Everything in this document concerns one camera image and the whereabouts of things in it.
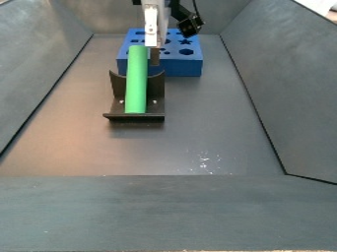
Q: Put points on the blue foam shape-hole block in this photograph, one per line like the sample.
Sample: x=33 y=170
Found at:
x=181 y=57

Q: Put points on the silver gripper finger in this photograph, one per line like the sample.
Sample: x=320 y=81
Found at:
x=150 y=12
x=160 y=25

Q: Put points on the black curved fixture cradle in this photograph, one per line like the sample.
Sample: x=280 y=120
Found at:
x=154 y=111

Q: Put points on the green oval cylinder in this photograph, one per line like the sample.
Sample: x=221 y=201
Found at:
x=135 y=79

